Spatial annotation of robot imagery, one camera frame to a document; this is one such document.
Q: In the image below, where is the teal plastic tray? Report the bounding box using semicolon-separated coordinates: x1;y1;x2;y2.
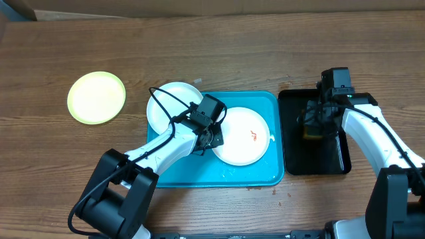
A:
157;91;284;188

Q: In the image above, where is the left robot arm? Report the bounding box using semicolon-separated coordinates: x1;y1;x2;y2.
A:
68;94;227;238

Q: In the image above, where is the black plastic tray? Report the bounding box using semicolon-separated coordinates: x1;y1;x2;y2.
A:
278;89;351;175

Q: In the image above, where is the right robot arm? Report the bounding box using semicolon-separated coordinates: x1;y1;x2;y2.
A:
301;67;424;239

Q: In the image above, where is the green yellow scrub sponge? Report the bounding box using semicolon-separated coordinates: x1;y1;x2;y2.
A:
303;126;323;140

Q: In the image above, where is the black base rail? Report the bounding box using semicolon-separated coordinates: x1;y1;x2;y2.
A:
151;229;332;239

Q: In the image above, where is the white plate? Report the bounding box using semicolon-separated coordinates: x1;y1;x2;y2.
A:
146;82;203;134
212;107;270;166

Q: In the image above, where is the yellow green rimmed plate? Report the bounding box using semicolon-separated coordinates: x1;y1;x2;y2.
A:
67;71;126;125

